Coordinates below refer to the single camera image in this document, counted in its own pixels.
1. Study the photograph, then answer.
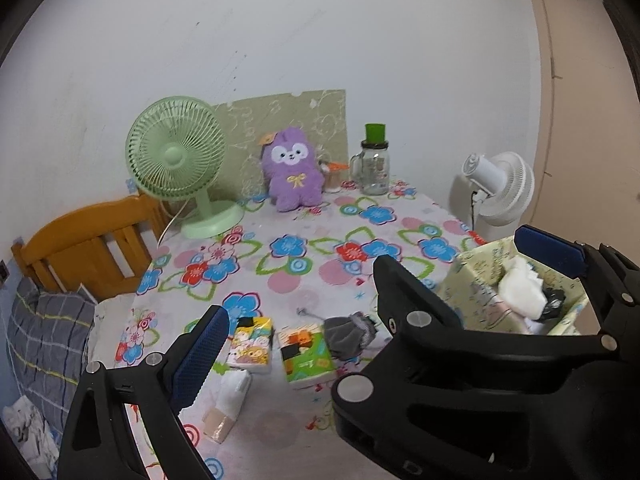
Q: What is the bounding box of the green patterned board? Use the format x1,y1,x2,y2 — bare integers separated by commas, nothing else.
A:
212,89,349,201

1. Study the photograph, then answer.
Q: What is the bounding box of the white cloth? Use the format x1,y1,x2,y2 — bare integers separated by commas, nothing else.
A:
497,257,548,318
2,395,61,476

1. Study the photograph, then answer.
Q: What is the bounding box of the yellow cartoon fabric box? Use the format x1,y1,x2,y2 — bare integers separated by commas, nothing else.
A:
436,236,591,336

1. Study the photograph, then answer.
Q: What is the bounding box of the white fan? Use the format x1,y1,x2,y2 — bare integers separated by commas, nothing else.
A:
447,151,536,241

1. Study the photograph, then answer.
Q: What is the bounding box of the small orange-lidded jar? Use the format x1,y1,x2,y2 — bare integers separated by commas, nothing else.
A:
320,157,349,193

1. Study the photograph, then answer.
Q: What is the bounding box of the floral tablecloth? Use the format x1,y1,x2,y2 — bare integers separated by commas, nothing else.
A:
85,175,501,480

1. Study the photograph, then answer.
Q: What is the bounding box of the purple plush toy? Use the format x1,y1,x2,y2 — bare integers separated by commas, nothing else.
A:
260,127,331,212

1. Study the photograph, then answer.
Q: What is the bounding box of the wooden headboard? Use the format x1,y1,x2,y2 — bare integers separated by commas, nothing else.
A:
11,194,168,303

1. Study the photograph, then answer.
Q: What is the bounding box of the green tissue packet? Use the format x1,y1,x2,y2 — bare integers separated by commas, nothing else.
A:
277,324,337,390

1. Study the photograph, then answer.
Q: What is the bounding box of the green fan cable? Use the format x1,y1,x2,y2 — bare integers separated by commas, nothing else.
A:
157,200,193,248

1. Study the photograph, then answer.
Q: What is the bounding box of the white crumpled cloth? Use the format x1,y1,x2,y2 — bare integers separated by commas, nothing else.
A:
2,395,61,476

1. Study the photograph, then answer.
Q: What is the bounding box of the beige door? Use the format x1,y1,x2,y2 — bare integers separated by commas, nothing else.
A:
520,0,640,261

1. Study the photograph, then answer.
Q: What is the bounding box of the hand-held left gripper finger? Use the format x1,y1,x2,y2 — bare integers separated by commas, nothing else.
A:
56,305,231,480

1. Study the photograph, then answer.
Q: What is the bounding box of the green desk fan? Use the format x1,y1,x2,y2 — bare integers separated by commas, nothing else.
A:
125,96,245,239

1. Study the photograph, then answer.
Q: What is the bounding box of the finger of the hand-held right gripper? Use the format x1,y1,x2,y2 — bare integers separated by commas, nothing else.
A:
515,225,640,366
332,255,501,466

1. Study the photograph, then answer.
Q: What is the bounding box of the grey plaid pillow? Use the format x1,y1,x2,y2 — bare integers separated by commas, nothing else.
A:
5,277,96,431

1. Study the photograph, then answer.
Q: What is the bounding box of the glass jar with green lid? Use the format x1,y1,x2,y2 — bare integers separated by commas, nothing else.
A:
350,123,391,196

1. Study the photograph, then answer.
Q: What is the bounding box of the black fan cable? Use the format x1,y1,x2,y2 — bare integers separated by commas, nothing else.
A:
469,190,484,233

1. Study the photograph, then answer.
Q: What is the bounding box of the grey sock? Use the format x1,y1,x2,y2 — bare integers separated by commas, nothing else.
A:
322,311,381,361

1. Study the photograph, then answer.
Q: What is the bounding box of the cartoon tissue packet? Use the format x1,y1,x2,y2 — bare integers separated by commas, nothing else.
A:
225,316,275,375

